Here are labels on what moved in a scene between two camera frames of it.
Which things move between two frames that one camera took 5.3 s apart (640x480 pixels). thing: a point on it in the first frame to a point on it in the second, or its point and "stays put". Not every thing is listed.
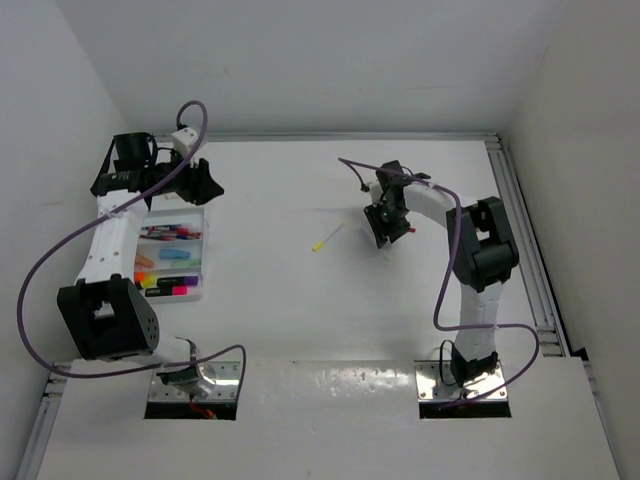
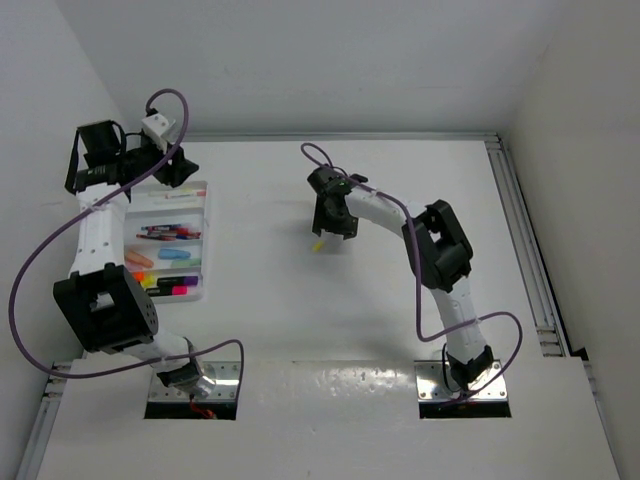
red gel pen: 159,237 stays put
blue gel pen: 160,228 stays put
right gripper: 383,231 to 349,227
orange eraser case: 140,259 stays put
